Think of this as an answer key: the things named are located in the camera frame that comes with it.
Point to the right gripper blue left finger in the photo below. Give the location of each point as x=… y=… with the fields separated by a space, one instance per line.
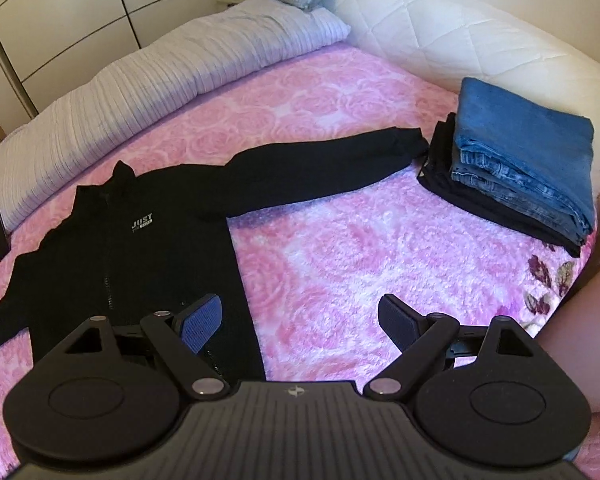
x=196 y=324

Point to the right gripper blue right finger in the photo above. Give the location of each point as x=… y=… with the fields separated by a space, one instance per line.
x=402 y=324

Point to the black zip jacket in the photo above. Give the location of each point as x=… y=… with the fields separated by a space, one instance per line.
x=140 y=243

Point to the folded blue jeans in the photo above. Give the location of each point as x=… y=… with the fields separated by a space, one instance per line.
x=527 y=157

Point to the white quilted headboard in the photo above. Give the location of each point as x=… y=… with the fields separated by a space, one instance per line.
x=444 y=41

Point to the white sliding wardrobe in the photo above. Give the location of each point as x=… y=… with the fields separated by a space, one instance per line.
x=50 y=47

